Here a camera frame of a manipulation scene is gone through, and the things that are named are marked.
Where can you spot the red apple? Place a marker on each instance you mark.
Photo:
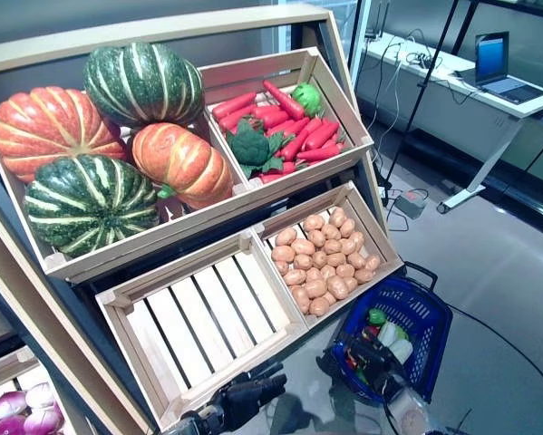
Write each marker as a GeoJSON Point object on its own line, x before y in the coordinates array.
{"type": "Point", "coordinates": [371, 330]}

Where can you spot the red bell pepper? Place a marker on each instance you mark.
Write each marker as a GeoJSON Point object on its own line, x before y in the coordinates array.
{"type": "Point", "coordinates": [350, 358]}

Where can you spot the purple white onion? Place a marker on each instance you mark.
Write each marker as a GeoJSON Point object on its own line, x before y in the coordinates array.
{"type": "Point", "coordinates": [40, 394]}
{"type": "Point", "coordinates": [8, 428]}
{"type": "Point", "coordinates": [9, 404]}
{"type": "Point", "coordinates": [42, 422]}

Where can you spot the dark green broccoli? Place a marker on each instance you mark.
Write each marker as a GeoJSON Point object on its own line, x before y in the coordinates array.
{"type": "Point", "coordinates": [250, 147]}

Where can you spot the light wooden slatted crate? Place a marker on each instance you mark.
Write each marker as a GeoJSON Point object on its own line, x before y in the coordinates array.
{"type": "Point", "coordinates": [380, 244]}
{"type": "Point", "coordinates": [8, 364]}
{"type": "Point", "coordinates": [339, 99]}
{"type": "Point", "coordinates": [253, 360]}

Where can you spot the black tripod pole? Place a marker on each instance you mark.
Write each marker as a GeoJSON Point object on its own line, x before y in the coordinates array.
{"type": "Point", "coordinates": [400, 140]}

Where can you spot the small orange striped pumpkin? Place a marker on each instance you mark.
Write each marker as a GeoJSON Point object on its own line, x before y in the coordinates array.
{"type": "Point", "coordinates": [185, 165]}

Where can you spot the green striped pumpkin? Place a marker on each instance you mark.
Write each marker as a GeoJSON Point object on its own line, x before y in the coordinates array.
{"type": "Point", "coordinates": [90, 204]}
{"type": "Point", "coordinates": [142, 84]}

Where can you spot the brown potato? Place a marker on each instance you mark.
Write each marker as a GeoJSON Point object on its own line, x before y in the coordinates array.
{"type": "Point", "coordinates": [318, 306]}
{"type": "Point", "coordinates": [303, 262]}
{"type": "Point", "coordinates": [350, 283]}
{"type": "Point", "coordinates": [372, 263]}
{"type": "Point", "coordinates": [327, 272]}
{"type": "Point", "coordinates": [319, 259]}
{"type": "Point", "coordinates": [285, 236]}
{"type": "Point", "coordinates": [281, 267]}
{"type": "Point", "coordinates": [337, 216]}
{"type": "Point", "coordinates": [337, 286]}
{"type": "Point", "coordinates": [336, 259]}
{"type": "Point", "coordinates": [364, 275]}
{"type": "Point", "coordinates": [300, 294]}
{"type": "Point", "coordinates": [314, 223]}
{"type": "Point", "coordinates": [347, 246]}
{"type": "Point", "coordinates": [344, 271]}
{"type": "Point", "coordinates": [332, 247]}
{"type": "Point", "coordinates": [357, 240]}
{"type": "Point", "coordinates": [329, 298]}
{"type": "Point", "coordinates": [356, 260]}
{"type": "Point", "coordinates": [294, 276]}
{"type": "Point", "coordinates": [314, 274]}
{"type": "Point", "coordinates": [315, 287]}
{"type": "Point", "coordinates": [303, 247]}
{"type": "Point", "coordinates": [282, 254]}
{"type": "Point", "coordinates": [330, 232]}
{"type": "Point", "coordinates": [347, 226]}
{"type": "Point", "coordinates": [317, 238]}

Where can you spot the wide light wooden crate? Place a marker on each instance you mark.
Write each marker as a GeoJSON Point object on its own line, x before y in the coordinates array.
{"type": "Point", "coordinates": [139, 247]}

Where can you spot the wooden display shelf stand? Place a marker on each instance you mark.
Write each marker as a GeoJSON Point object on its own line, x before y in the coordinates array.
{"type": "Point", "coordinates": [162, 31]}

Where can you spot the open grey laptop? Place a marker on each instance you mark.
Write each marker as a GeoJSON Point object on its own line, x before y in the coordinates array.
{"type": "Point", "coordinates": [502, 68]}

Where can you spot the red orange carrot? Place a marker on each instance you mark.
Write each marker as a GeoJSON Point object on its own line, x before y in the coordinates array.
{"type": "Point", "coordinates": [284, 99]}
{"type": "Point", "coordinates": [321, 153]}
{"type": "Point", "coordinates": [234, 103]}
{"type": "Point", "coordinates": [235, 118]}
{"type": "Point", "coordinates": [271, 115]}
{"type": "Point", "coordinates": [276, 172]}
{"type": "Point", "coordinates": [289, 127]}
{"type": "Point", "coordinates": [300, 140]}
{"type": "Point", "coordinates": [321, 135]}

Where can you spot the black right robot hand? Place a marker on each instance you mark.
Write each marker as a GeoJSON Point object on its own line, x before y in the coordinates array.
{"type": "Point", "coordinates": [373, 362]}

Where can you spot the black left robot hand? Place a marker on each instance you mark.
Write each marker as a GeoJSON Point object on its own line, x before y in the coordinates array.
{"type": "Point", "coordinates": [248, 399]}

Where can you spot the white desk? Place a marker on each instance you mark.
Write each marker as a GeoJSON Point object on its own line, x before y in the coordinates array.
{"type": "Point", "coordinates": [495, 156]}

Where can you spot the grey power box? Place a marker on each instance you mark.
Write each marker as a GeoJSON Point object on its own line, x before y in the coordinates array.
{"type": "Point", "coordinates": [410, 206]}

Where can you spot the router with antennas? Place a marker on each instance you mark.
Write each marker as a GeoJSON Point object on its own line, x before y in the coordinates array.
{"type": "Point", "coordinates": [371, 35]}

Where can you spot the large orange striped pumpkin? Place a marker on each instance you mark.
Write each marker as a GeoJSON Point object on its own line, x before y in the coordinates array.
{"type": "Point", "coordinates": [53, 131]}

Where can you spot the blue plastic shopping basket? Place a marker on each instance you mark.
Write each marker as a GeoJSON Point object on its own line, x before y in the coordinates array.
{"type": "Point", "coordinates": [416, 312]}

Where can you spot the green bell pepper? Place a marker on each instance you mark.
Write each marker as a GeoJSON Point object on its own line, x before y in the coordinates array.
{"type": "Point", "coordinates": [376, 316]}

